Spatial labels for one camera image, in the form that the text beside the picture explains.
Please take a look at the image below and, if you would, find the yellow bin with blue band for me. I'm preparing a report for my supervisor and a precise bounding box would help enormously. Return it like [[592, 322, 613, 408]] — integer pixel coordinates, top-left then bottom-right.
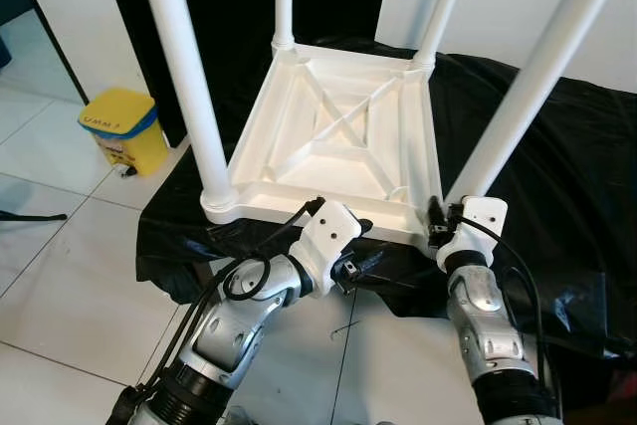
[[78, 87, 170, 179]]

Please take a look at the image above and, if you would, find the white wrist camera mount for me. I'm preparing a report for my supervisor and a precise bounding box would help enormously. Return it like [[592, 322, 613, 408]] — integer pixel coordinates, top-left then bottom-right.
[[289, 199, 364, 297], [436, 196, 509, 272]]

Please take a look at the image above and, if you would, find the white plastic children table top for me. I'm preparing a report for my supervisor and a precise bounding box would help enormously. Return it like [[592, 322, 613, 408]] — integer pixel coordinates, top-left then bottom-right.
[[201, 40, 444, 247]]

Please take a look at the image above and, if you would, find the black door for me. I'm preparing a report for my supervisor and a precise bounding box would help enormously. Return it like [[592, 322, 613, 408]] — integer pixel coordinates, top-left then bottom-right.
[[98, 0, 391, 147]]

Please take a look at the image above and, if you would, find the black door frame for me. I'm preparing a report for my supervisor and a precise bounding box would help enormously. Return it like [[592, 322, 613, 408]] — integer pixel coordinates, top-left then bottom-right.
[[0, 0, 89, 106]]

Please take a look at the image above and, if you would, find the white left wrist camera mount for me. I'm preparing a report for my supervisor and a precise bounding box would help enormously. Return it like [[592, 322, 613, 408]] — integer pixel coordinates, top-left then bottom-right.
[[289, 199, 364, 297]]

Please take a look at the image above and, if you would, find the black plastic table cover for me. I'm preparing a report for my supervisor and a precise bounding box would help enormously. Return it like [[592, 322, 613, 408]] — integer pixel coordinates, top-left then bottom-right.
[[136, 42, 637, 356]]

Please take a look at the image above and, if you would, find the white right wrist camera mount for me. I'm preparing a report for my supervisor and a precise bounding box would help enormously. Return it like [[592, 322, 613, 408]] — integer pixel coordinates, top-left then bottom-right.
[[436, 196, 509, 272]]

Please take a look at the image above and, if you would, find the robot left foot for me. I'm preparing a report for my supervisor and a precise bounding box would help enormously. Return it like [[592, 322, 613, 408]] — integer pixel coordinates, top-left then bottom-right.
[[224, 407, 262, 425]]

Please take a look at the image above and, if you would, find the black floor cable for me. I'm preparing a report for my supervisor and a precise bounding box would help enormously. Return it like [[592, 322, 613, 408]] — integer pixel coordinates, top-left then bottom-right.
[[0, 209, 69, 222]]

